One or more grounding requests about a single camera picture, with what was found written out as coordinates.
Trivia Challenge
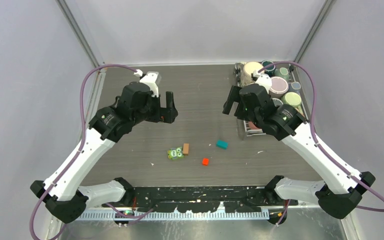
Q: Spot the white wire dish rack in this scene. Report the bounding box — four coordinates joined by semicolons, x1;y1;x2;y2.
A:
223;63;308;141

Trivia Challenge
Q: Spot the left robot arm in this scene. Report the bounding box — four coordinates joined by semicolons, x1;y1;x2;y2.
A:
30;82;178;224

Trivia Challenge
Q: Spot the cream floral mug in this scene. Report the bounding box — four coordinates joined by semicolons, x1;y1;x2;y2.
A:
240;61;263;87

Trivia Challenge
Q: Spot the purple cable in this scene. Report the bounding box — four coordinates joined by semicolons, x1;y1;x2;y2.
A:
258;60;384;213
28;64;140;240

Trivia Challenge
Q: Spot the black base bar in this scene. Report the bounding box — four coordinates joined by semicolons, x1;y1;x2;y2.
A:
110;186;286;213

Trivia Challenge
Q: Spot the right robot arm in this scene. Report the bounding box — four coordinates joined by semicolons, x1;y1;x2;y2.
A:
222;83;376;219

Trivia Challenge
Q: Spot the tan wooden block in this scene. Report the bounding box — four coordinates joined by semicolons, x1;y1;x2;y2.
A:
182;143;190;156

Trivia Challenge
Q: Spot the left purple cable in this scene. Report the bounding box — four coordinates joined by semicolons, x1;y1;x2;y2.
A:
28;64;140;240

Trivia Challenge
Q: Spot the pale green small mug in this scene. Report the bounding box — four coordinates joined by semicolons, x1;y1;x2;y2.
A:
274;67;290;82

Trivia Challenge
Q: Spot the lilac pink mug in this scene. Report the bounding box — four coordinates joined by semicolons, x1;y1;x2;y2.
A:
269;76;289;99

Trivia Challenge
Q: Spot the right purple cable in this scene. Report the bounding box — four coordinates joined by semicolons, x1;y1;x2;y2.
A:
258;60;384;213

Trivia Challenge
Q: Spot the dark grey mug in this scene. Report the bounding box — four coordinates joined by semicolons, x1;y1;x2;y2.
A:
272;98;283;107

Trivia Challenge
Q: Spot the light green cream mug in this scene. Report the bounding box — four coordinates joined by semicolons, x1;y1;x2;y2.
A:
281;92;302;108

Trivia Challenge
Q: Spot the red cube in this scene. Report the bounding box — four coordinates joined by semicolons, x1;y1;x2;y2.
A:
201;158;210;166

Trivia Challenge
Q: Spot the green owl toy block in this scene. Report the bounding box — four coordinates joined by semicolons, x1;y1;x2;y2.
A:
167;147;184;160

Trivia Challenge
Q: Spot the dark teal mug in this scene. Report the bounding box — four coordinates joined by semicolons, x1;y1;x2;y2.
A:
261;60;276;77

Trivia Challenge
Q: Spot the teal block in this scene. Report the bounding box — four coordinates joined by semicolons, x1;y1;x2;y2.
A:
216;140;229;150

